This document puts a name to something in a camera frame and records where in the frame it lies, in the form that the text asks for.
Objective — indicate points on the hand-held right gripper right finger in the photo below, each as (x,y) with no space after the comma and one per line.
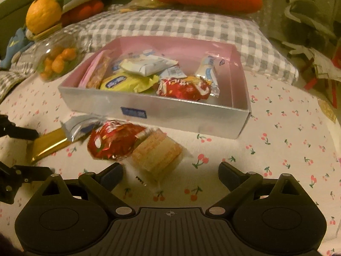
(226,173)

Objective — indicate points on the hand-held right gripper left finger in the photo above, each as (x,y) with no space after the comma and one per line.
(112,174)

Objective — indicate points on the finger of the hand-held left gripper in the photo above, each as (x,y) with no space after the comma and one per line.
(24,133)
(34,172)

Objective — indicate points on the gold foil packet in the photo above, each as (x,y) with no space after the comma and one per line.
(48,144)

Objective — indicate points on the red foil snack packet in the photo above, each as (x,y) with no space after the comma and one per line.
(183,89)
(114,141)

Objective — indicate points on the clear cake packet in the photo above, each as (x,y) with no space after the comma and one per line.
(157,154)

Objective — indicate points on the silver foil packet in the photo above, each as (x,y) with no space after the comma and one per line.
(80,126)

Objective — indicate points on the silver box with pink inside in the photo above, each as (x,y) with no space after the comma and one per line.
(173,114)

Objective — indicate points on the yellow snack packet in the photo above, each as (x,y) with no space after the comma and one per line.
(125,83)

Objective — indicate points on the pink label cake packet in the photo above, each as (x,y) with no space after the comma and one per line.
(92,69)

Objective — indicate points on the cherry print tablecloth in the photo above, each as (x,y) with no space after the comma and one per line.
(279,144)

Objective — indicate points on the pile of tangerines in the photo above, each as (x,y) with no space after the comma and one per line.
(57,60)

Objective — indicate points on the glass bowl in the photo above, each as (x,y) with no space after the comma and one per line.
(57,58)

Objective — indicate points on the blue plush toy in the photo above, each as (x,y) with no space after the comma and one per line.
(14,45)

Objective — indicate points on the white blue stick packet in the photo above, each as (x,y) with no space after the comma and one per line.
(209,70)

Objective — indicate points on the orange fruit plush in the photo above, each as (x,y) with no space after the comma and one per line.
(42,13)

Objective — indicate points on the red plush toy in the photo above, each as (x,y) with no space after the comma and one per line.
(82,12)

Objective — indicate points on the grey checked pillow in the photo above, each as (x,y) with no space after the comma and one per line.
(186,24)

